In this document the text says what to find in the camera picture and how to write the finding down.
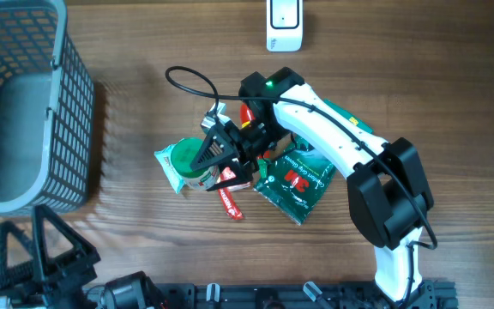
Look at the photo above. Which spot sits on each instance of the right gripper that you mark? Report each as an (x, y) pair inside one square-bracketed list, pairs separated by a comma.
[(229, 140)]

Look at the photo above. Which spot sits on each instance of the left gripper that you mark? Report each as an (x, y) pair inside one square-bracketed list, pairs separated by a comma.
[(71, 268)]

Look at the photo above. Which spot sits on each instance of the red sauce bottle green cap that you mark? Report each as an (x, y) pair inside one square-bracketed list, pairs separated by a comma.
[(246, 116)]

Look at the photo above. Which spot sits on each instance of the green lid spice jar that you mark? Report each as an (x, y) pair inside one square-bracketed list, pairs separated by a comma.
[(182, 155)]

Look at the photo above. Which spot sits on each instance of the red Nescafe stick sachet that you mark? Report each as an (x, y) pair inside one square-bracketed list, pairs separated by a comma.
[(232, 210)]

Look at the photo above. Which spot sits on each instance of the pale teal tissue packet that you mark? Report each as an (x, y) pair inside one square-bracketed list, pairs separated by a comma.
[(164, 158)]

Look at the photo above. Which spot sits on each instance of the green 3M gloves packet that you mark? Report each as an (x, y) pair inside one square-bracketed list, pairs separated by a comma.
[(296, 180)]

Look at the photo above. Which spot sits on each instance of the red white small packet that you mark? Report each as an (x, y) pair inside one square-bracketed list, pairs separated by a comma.
[(228, 174)]

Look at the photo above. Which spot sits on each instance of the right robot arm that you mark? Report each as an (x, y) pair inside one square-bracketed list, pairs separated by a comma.
[(388, 193)]

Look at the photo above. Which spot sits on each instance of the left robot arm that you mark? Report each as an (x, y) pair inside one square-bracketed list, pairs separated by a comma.
[(133, 291)]

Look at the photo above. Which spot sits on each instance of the white barcode scanner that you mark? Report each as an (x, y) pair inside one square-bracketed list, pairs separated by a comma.
[(284, 25)]

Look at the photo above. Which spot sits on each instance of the grey plastic mesh basket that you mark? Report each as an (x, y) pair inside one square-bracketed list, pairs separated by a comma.
[(46, 110)]

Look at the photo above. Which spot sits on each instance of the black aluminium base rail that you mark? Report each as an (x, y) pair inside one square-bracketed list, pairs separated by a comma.
[(429, 294)]

